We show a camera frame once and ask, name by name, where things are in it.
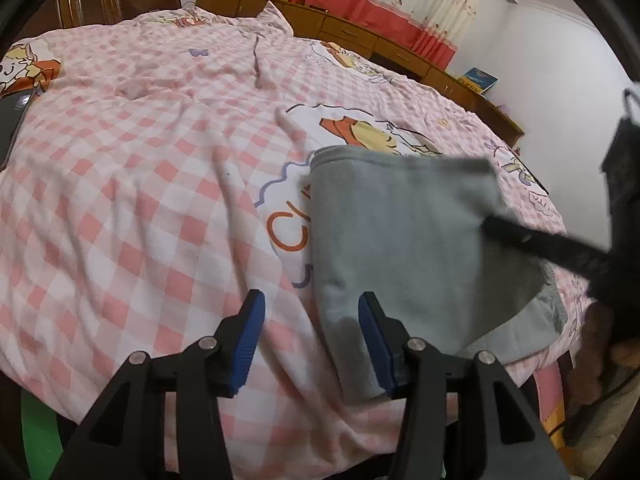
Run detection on blue book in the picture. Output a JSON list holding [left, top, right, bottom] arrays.
[[460, 66, 500, 95]]

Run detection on long wooden low cabinet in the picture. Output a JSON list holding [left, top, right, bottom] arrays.
[[195, 0, 526, 149]]

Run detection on grey pants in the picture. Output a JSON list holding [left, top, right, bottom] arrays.
[[299, 145, 569, 404]]

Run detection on dark tablet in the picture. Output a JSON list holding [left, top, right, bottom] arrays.
[[0, 87, 44, 171]]

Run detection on wooden wardrobe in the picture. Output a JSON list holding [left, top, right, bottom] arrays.
[[20, 0, 191, 41]]

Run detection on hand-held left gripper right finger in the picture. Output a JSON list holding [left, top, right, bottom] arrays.
[[358, 291, 571, 480]]

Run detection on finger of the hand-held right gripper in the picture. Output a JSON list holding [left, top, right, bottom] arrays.
[[481, 214, 617, 282]]

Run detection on person's right hand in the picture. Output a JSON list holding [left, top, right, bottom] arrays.
[[574, 302, 640, 411]]

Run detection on pink checkered blanket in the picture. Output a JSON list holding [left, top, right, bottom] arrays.
[[0, 2, 597, 480]]

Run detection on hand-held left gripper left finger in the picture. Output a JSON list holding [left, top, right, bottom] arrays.
[[50, 289, 267, 480]]

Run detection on red and white curtain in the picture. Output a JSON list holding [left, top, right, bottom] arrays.
[[215, 0, 489, 69]]

